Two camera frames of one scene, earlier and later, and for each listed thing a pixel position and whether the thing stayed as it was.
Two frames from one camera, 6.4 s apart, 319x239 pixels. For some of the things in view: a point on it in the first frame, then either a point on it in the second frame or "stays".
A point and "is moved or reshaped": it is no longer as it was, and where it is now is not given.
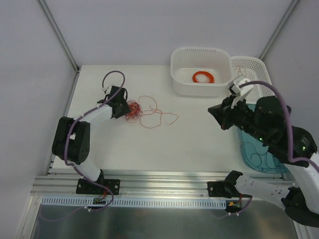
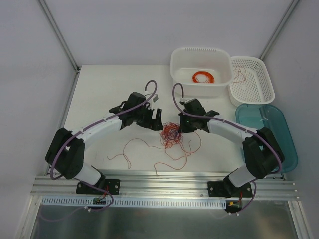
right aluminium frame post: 280,30 stays
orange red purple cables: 135,111 is moved or reshaped
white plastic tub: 201,71 stays
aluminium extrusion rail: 142,183 stays
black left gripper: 120,107 to 151,118
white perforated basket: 254,69 stays
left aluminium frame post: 59,35 stays
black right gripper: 228,112 to 186,123
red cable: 151,113 is moved or reshaped
